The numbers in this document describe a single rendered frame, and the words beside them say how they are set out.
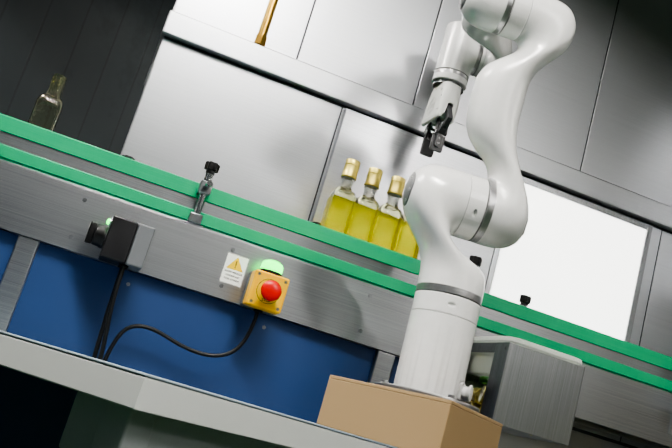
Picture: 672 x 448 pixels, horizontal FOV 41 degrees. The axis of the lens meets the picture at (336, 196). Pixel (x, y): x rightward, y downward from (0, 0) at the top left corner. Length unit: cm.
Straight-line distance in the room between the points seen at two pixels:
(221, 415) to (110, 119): 364
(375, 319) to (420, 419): 44
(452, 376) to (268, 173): 80
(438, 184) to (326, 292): 37
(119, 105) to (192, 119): 246
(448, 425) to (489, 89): 62
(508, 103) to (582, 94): 87
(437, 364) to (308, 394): 37
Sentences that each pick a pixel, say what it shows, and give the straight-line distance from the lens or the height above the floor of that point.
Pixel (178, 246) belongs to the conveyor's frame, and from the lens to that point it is 177.
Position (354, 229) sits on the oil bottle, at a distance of 199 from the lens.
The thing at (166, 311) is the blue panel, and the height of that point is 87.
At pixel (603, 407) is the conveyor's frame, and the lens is 221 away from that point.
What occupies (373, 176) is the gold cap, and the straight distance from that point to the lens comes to 204.
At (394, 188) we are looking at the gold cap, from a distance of 205.
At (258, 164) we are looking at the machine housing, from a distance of 214.
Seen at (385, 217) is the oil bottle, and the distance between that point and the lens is 202.
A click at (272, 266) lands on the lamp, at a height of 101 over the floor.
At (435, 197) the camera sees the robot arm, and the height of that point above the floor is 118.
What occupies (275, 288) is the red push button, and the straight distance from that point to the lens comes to 169.
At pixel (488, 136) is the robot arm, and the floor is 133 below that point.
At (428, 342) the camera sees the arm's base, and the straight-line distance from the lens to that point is 156.
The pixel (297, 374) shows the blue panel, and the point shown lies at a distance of 183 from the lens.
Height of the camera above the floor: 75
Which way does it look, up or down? 14 degrees up
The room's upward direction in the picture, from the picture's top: 16 degrees clockwise
